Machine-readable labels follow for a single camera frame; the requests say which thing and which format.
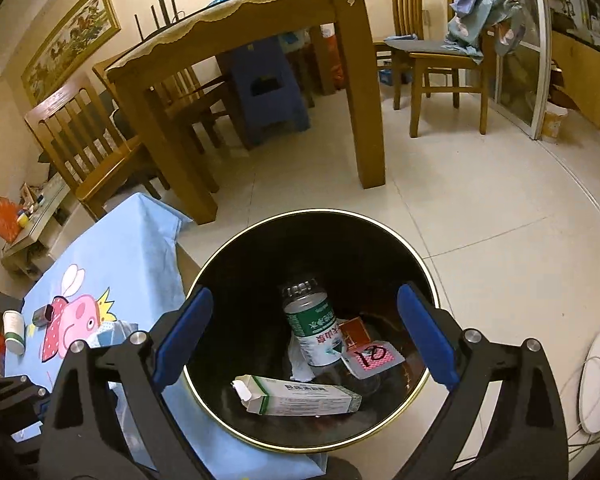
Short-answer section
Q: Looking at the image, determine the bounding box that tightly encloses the red snack packet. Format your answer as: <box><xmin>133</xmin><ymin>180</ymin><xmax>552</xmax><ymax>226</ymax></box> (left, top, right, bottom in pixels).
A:
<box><xmin>342</xmin><ymin>341</ymin><xmax>406</xmax><ymax>380</ymax></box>

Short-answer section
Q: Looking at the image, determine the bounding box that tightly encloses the cream lace table cover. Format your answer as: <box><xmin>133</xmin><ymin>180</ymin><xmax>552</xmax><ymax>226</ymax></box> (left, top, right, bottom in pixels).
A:
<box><xmin>105</xmin><ymin>0</ymin><xmax>369</xmax><ymax>69</ymax></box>

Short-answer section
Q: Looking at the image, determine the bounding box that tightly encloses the orange plastic bag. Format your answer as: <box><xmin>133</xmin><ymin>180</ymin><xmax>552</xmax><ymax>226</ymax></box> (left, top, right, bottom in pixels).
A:
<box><xmin>0</xmin><ymin>196</ymin><xmax>24</xmax><ymax>244</ymax></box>

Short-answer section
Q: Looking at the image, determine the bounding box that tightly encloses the red bag under table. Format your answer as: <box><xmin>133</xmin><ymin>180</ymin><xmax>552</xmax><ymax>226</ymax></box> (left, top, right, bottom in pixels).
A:
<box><xmin>325</xmin><ymin>27</ymin><xmax>349</xmax><ymax>91</ymax></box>

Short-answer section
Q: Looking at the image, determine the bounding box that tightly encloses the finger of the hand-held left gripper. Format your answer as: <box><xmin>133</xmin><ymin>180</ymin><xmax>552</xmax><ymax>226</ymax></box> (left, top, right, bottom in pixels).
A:
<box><xmin>0</xmin><ymin>375</ymin><xmax>51</xmax><ymax>423</ymax></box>

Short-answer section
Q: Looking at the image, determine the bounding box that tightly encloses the green white medicine box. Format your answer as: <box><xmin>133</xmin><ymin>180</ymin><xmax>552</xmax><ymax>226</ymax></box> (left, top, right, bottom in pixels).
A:
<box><xmin>231</xmin><ymin>374</ymin><xmax>363</xmax><ymax>417</ymax></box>

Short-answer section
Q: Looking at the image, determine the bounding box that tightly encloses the wooden kitchen cabinet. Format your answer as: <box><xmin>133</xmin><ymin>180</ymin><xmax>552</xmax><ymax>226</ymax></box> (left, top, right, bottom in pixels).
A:
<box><xmin>550</xmin><ymin>30</ymin><xmax>600</xmax><ymax>132</ymax></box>

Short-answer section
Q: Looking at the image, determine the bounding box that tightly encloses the black wifi router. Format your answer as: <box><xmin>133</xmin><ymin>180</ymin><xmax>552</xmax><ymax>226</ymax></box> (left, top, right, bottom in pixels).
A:
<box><xmin>134</xmin><ymin>0</ymin><xmax>185</xmax><ymax>44</ymax></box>

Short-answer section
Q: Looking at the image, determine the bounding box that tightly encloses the white coffee table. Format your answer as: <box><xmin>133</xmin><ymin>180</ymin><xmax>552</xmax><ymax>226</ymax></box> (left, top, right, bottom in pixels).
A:
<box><xmin>0</xmin><ymin>180</ymin><xmax>97</xmax><ymax>281</ymax></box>

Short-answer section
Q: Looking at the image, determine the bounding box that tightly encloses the wooden dining table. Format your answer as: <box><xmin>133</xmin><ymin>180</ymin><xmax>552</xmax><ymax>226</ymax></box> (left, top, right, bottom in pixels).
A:
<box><xmin>105</xmin><ymin>0</ymin><xmax>387</xmax><ymax>226</ymax></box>

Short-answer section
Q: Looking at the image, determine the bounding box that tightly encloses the white tissue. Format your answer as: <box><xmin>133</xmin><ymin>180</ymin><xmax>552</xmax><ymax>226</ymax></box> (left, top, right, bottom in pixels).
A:
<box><xmin>287</xmin><ymin>332</ymin><xmax>317</xmax><ymax>382</ymax></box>

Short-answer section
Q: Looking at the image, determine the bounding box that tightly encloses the pile of light clothes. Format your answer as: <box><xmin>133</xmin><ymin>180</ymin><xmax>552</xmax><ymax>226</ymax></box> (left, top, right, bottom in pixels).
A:
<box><xmin>445</xmin><ymin>0</ymin><xmax>523</xmax><ymax>59</ymax></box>

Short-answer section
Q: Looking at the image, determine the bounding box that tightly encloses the white paper cup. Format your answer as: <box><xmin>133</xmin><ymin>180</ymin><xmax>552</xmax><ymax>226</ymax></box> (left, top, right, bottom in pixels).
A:
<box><xmin>2</xmin><ymin>310</ymin><xmax>27</xmax><ymax>356</ymax></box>

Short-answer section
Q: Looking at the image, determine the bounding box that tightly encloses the clear plastic bottle green label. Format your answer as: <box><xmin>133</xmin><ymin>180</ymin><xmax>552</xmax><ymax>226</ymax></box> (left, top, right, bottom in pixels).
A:
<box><xmin>281</xmin><ymin>277</ymin><xmax>343</xmax><ymax>367</ymax></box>

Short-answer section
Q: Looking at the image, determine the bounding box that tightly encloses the red cigarette pack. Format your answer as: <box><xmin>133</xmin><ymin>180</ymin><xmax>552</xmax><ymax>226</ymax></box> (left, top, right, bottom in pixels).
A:
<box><xmin>339</xmin><ymin>317</ymin><xmax>371</xmax><ymax>350</ymax></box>

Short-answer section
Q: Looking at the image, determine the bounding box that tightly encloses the blue cartoon pig tablecloth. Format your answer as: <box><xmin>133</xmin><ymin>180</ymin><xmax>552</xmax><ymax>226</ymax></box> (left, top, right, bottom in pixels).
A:
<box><xmin>2</xmin><ymin>192</ymin><xmax>331</xmax><ymax>480</ymax></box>

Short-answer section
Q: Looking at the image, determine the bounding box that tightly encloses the wooden slat-back chair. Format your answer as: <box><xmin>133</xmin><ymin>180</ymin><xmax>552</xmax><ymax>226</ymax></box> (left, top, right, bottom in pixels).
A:
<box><xmin>375</xmin><ymin>0</ymin><xmax>427</xmax><ymax>111</ymax></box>
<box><xmin>24</xmin><ymin>74</ymin><xmax>163</xmax><ymax>221</ymax></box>
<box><xmin>92</xmin><ymin>55</ymin><xmax>231</xmax><ymax>157</ymax></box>

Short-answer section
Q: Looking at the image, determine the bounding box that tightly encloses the black round trash bin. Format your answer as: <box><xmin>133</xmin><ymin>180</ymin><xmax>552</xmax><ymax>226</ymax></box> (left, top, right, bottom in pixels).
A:
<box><xmin>182</xmin><ymin>208</ymin><xmax>439</xmax><ymax>454</ymax></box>

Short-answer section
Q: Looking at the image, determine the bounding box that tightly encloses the framed horse painting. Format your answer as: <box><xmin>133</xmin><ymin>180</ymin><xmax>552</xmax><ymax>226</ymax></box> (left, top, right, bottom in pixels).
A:
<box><xmin>20</xmin><ymin>0</ymin><xmax>122</xmax><ymax>107</ymax></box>

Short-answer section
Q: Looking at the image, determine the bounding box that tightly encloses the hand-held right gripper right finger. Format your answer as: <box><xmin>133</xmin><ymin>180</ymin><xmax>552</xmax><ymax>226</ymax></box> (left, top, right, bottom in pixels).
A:
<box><xmin>395</xmin><ymin>282</ymin><xmax>570</xmax><ymax>480</ymax></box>

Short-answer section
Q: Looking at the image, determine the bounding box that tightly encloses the white plastic bucket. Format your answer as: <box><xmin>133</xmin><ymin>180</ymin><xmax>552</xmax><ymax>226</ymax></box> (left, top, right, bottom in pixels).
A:
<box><xmin>540</xmin><ymin>102</ymin><xmax>570</xmax><ymax>144</ymax></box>

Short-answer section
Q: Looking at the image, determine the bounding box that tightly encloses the blue plastic stool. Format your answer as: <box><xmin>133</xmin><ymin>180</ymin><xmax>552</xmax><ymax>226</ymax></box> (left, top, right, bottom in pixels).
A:
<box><xmin>230</xmin><ymin>37</ymin><xmax>311</xmax><ymax>149</ymax></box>

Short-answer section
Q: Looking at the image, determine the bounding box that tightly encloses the wooden chair with clothes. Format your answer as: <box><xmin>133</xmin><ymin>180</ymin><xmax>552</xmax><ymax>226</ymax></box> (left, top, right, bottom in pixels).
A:
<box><xmin>410</xmin><ymin>0</ymin><xmax>505</xmax><ymax>139</ymax></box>

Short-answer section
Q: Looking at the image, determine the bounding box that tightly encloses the blue face mask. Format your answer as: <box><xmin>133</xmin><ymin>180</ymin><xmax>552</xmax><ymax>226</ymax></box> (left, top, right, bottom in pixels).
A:
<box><xmin>97</xmin><ymin>321</ymin><xmax>132</xmax><ymax>349</ymax></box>

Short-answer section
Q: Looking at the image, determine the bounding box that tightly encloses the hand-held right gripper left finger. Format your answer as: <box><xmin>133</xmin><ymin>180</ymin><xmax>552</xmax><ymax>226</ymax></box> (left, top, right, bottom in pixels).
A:
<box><xmin>37</xmin><ymin>287</ymin><xmax>215</xmax><ymax>480</ymax></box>

